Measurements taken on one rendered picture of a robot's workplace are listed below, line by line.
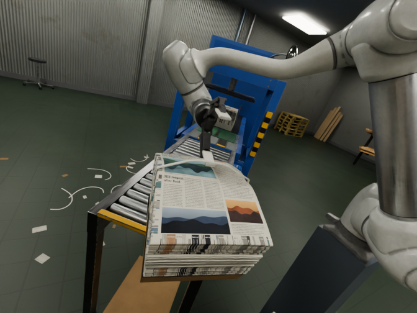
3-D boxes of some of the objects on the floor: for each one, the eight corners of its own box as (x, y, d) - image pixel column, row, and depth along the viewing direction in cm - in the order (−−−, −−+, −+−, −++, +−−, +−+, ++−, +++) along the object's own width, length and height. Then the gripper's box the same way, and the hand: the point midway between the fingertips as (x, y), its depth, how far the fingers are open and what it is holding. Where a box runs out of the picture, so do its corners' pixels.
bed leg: (89, 322, 113) (97, 236, 86) (80, 318, 113) (85, 231, 87) (97, 311, 118) (106, 227, 91) (88, 307, 118) (95, 223, 92)
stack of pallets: (289, 130, 916) (297, 114, 885) (302, 137, 857) (311, 120, 826) (272, 128, 860) (280, 110, 830) (285, 134, 802) (293, 116, 771)
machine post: (233, 192, 286) (278, 82, 225) (228, 189, 286) (271, 80, 226) (234, 189, 294) (278, 82, 233) (228, 187, 294) (270, 80, 234)
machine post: (229, 218, 231) (287, 82, 170) (222, 215, 231) (278, 79, 171) (230, 213, 239) (286, 82, 178) (223, 210, 239) (277, 79, 179)
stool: (56, 86, 490) (56, 61, 467) (51, 91, 447) (51, 64, 424) (28, 81, 464) (26, 54, 441) (20, 86, 421) (18, 56, 398)
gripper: (225, 82, 66) (247, 100, 48) (205, 146, 78) (217, 181, 60) (204, 76, 64) (218, 93, 46) (187, 143, 76) (193, 177, 58)
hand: (216, 140), depth 54 cm, fingers open, 14 cm apart
